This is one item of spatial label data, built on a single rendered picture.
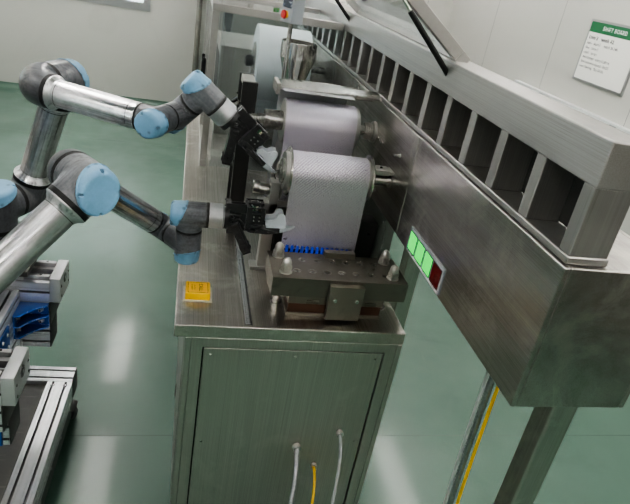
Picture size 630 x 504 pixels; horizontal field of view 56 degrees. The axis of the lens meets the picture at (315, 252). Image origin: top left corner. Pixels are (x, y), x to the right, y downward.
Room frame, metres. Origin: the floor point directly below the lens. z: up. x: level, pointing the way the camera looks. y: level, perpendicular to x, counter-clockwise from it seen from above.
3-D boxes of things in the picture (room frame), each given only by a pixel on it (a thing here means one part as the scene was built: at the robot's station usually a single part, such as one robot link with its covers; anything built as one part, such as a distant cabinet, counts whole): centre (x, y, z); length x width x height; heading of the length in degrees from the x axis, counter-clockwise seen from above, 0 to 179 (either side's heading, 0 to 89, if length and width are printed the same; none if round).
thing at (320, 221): (1.67, -0.01, 1.11); 0.23 x 0.01 x 0.18; 105
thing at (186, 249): (1.58, 0.39, 1.01); 0.11 x 0.08 x 0.11; 51
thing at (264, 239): (1.72, 0.18, 1.05); 0.06 x 0.05 x 0.31; 105
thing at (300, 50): (2.42, 0.21, 1.50); 0.14 x 0.14 x 0.06
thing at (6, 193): (1.65, 1.00, 0.98); 0.13 x 0.12 x 0.14; 168
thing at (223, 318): (2.61, 0.33, 0.88); 2.52 x 0.66 x 0.04; 15
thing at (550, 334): (2.44, -0.14, 1.29); 3.10 x 0.28 x 0.30; 15
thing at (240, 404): (2.62, 0.32, 0.43); 2.52 x 0.64 x 0.86; 15
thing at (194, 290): (1.48, 0.32, 0.91); 0.07 x 0.07 x 0.02; 15
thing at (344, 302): (1.48, -0.11, 0.97); 0.10 x 0.03 x 0.11; 105
